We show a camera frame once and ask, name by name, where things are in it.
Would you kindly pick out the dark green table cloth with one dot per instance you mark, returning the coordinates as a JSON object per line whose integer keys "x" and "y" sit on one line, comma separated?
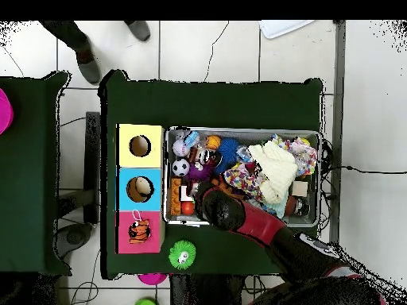
{"x": 206, "y": 105}
{"x": 35, "y": 222}

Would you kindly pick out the orange toy basketball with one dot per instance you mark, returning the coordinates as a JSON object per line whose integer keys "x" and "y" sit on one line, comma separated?
{"x": 213, "y": 142}

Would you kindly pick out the purple spiky monster toy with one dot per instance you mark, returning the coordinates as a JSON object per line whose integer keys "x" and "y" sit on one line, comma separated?
{"x": 198, "y": 173}

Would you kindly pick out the orange toy brick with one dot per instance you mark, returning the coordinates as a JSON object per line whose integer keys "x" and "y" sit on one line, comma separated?
{"x": 175, "y": 197}

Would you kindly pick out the orange striped plush tiger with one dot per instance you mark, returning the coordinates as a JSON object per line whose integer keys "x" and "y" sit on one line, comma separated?
{"x": 139, "y": 231}

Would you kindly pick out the wooden box with three holes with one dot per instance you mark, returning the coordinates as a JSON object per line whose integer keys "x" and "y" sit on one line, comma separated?
{"x": 154, "y": 159}

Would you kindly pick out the small colourful dotted cloth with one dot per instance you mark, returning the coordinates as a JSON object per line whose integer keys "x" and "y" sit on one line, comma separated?
{"x": 244, "y": 179}

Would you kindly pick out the person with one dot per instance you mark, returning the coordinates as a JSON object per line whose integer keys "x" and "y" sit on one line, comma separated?
{"x": 89, "y": 70}

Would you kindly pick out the pink bowl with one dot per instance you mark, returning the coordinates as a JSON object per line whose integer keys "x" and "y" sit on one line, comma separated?
{"x": 4, "y": 111}
{"x": 152, "y": 279}

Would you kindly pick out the green spiky ball with eyes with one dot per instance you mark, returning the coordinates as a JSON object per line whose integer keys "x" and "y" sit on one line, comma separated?
{"x": 182, "y": 255}

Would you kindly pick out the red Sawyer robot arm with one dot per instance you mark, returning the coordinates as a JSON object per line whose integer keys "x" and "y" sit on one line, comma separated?
{"x": 260, "y": 222}

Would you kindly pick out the clear mesh bin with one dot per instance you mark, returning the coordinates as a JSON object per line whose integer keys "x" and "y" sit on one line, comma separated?
{"x": 313, "y": 219}

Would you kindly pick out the pale wooden block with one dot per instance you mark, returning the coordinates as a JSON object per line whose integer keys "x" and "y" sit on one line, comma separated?
{"x": 299, "y": 188}

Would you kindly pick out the cream quilted cloth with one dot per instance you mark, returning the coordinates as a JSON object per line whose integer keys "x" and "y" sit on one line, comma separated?
{"x": 276, "y": 171}

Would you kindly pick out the blue spiky ball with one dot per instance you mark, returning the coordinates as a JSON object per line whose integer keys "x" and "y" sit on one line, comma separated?
{"x": 228, "y": 151}

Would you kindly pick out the toy soccer ball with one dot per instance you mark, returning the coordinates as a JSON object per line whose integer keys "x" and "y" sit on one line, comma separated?
{"x": 180, "y": 167}

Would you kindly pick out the white toy baseball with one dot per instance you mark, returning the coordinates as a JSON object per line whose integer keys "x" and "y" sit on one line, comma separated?
{"x": 181, "y": 148}

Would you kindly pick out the red ball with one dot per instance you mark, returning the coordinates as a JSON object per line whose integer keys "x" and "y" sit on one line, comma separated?
{"x": 188, "y": 208}

